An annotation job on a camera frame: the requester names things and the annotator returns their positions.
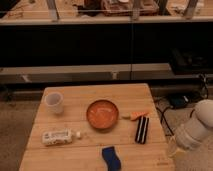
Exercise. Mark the blue sponge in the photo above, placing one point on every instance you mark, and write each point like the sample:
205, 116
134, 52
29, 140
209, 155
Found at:
111, 159

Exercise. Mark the white lying bottle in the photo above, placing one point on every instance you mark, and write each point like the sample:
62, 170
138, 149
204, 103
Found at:
59, 137

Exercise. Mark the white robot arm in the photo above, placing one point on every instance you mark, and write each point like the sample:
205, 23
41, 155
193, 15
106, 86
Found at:
191, 134

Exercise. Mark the black white striped eraser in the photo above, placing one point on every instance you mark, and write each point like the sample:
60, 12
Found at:
142, 129

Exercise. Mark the orange carrot toy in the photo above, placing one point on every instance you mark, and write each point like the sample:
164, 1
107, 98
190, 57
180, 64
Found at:
134, 115

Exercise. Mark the orange bowl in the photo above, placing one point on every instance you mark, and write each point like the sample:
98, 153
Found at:
102, 114

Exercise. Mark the black power box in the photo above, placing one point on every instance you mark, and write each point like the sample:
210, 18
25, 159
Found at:
178, 101

